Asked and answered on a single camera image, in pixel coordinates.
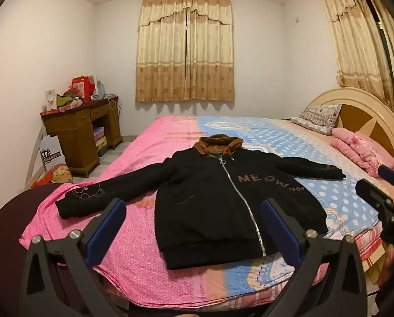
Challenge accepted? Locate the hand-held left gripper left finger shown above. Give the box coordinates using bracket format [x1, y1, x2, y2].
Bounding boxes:
[19, 198, 128, 317]

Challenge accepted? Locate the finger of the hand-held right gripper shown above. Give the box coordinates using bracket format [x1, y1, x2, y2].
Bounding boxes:
[378, 164, 394, 202]
[355, 178, 394, 225]

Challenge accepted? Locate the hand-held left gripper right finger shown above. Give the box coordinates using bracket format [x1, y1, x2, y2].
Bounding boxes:
[260, 198, 369, 317]

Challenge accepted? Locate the black hooded jacket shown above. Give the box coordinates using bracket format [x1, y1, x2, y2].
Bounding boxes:
[56, 134, 347, 269]

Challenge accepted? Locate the person's right hand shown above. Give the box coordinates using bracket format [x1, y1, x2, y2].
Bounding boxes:
[378, 246, 394, 286]

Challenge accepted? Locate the red striped mattress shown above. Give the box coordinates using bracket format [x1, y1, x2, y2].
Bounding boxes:
[349, 228, 392, 269]

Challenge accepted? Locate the pink folded blanket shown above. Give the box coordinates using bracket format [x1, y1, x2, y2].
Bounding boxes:
[330, 127, 394, 177]

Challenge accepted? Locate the cream wooden headboard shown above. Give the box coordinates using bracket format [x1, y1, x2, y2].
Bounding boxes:
[304, 87, 394, 172]

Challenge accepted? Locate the floral print bag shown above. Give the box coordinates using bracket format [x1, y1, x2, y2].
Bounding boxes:
[52, 166, 74, 184]

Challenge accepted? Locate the orange plastic bag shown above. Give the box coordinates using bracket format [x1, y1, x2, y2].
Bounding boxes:
[31, 174, 53, 189]

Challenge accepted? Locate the bed with pink-blue cover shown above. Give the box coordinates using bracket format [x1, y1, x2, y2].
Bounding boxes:
[19, 115, 394, 314]

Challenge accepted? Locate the floral ruffled pillow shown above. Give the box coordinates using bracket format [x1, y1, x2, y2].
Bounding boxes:
[289, 104, 343, 136]

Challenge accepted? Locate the white paper shopping bag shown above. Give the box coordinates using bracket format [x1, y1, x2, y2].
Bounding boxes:
[39, 135, 64, 179]

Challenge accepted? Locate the brown wooden desk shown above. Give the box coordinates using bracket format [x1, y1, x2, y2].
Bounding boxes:
[40, 96, 123, 178]

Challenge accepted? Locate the dark maroon cloth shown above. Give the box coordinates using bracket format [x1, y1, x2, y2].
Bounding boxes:
[0, 183, 64, 317]

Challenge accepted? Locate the red flat box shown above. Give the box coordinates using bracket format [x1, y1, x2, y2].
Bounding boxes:
[40, 101, 85, 117]

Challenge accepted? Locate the green cloth pile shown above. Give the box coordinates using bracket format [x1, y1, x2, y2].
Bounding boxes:
[53, 94, 83, 108]

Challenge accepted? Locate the beige window curtain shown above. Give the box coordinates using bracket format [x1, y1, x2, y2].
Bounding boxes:
[135, 0, 234, 104]
[317, 0, 394, 133]

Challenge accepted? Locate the white upright carton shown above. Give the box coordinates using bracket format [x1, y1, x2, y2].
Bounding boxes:
[45, 88, 58, 112]

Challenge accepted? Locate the red gift bag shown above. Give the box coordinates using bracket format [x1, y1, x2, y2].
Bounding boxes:
[72, 75, 96, 104]

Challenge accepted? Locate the white metal frame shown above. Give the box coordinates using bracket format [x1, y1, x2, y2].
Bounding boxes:
[25, 129, 47, 190]

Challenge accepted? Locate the white charger cable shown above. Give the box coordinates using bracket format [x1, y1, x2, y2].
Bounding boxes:
[105, 94, 121, 111]

